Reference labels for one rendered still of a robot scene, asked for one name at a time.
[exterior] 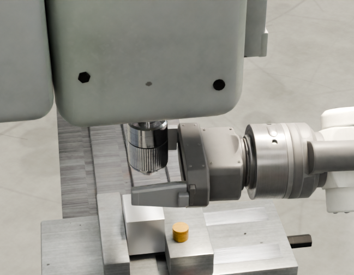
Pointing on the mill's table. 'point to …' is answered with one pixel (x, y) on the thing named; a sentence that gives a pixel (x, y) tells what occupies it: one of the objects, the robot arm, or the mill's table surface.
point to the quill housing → (145, 59)
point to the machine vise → (265, 237)
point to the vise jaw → (200, 249)
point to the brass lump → (180, 232)
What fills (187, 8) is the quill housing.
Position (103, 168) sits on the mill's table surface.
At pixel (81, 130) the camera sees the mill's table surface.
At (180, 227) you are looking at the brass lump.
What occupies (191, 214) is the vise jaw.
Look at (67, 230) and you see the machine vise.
